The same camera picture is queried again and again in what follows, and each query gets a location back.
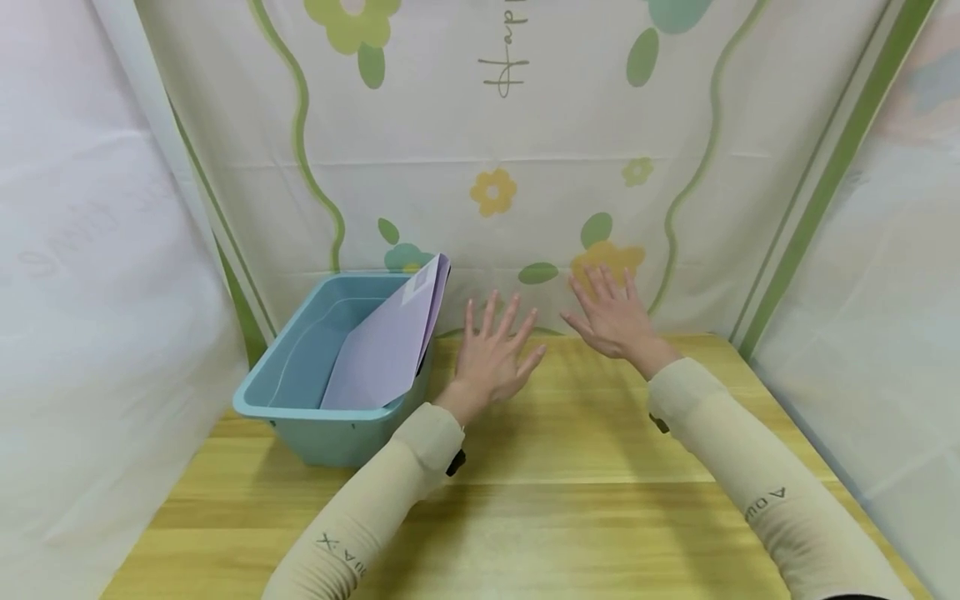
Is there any person's right hand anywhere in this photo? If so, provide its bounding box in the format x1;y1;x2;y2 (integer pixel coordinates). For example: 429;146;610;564
560;264;683;382

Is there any person's left hand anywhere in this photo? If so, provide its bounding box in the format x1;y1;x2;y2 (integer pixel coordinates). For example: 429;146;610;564
433;290;548;428

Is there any person's right forearm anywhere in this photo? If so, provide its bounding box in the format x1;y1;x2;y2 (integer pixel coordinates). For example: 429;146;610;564
646;357;915;600

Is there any light blue plastic bin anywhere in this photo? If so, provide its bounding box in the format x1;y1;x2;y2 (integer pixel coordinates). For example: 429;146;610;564
232;272;436;468

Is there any person's left forearm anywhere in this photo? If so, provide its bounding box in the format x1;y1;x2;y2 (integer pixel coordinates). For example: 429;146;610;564
261;402;467;600

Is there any light purple paper folder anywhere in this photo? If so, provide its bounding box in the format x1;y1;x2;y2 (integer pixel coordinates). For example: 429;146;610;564
319;253;452;411

